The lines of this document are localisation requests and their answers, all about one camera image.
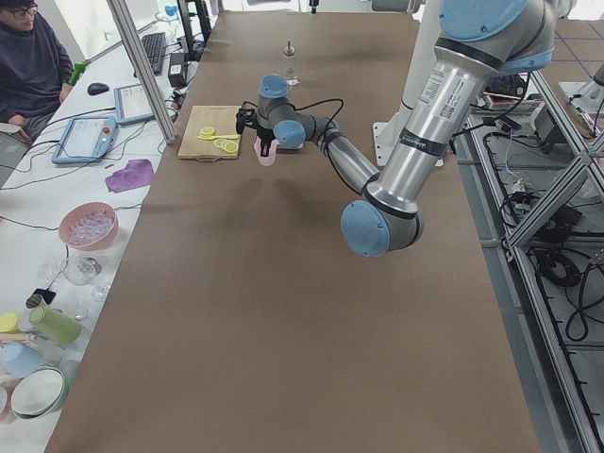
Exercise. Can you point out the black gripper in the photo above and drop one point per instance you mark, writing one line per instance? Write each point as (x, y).
(265, 136)

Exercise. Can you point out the pink plastic cup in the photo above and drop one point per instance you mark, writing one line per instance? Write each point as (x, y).
(266, 161)

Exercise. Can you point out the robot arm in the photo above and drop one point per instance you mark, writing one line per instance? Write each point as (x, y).
(474, 41)

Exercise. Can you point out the grey kitchen scale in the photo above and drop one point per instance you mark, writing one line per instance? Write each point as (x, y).
(290, 134)

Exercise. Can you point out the green plastic cup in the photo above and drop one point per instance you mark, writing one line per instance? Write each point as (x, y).
(56, 326)

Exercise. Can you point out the yellow plastic cup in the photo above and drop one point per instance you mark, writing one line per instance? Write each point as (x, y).
(9, 323)

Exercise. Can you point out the light blue cup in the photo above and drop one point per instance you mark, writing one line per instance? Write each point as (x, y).
(20, 359)

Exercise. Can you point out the yellow lemon slice row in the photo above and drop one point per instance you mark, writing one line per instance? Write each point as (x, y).
(230, 146)

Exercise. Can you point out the wooden cutting board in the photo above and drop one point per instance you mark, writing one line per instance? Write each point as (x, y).
(223, 119)

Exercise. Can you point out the black power adapter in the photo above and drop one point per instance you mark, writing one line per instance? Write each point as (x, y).
(178, 70)

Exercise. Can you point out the purple cloth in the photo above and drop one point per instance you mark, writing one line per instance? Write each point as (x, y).
(136, 174)

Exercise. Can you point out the blue teach pendant far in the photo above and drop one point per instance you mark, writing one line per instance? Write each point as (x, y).
(131, 105)

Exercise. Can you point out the blue teach pendant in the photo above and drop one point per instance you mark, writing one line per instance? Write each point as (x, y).
(85, 139)
(131, 105)

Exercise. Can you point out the black keyboard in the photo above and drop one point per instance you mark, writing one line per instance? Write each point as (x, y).
(154, 45)

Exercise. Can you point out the black computer mouse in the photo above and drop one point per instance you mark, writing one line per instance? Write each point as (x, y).
(97, 88)

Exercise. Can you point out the blue teach pendant near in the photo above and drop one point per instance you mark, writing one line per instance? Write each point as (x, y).
(85, 139)

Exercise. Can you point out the pink bowl with ice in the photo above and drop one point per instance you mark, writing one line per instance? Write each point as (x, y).
(89, 227)

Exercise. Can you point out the clear wine glass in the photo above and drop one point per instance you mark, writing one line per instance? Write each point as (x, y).
(81, 271)

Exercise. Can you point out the seated person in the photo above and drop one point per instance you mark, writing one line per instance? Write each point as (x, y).
(35, 69)

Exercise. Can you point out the green white bowl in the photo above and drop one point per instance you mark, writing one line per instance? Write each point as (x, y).
(40, 393)

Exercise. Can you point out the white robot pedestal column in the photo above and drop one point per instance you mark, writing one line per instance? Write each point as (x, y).
(422, 62)

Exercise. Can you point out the aluminium frame post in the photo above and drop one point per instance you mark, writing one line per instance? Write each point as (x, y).
(134, 49)

